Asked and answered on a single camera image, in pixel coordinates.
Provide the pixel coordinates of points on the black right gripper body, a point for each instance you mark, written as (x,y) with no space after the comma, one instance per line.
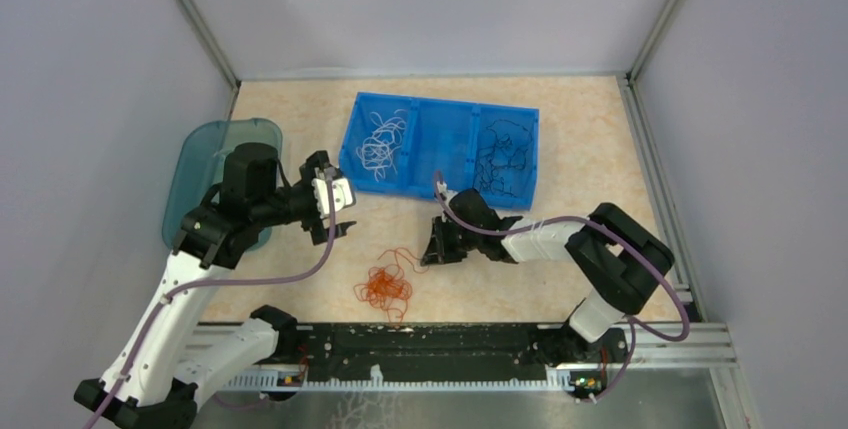
(459,240)

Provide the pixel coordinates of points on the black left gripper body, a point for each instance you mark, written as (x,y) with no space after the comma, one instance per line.
(301,203)

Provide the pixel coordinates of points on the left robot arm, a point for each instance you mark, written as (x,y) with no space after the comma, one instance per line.
(150,384)

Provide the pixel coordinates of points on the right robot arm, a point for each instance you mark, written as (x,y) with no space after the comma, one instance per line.
(623,262)

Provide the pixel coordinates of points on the blue plastic compartment bin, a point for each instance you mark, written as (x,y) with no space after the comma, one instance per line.
(394,144)

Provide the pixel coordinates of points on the teal plastic basin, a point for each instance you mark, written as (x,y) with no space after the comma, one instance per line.
(201,163)

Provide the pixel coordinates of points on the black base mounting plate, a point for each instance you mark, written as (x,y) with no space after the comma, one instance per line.
(432,352)

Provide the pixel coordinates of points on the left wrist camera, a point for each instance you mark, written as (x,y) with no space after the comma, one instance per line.
(339,192)

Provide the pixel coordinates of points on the white slotted cable duct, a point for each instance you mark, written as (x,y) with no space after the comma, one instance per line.
(271,381)

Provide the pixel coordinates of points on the aluminium frame rail right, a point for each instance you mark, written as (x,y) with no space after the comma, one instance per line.
(656,175)

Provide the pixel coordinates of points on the aluminium frame rail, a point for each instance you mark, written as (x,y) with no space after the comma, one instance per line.
(203,33)
(656,175)

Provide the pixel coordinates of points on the aluminium frame rail left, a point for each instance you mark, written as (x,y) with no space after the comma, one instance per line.
(203,33)

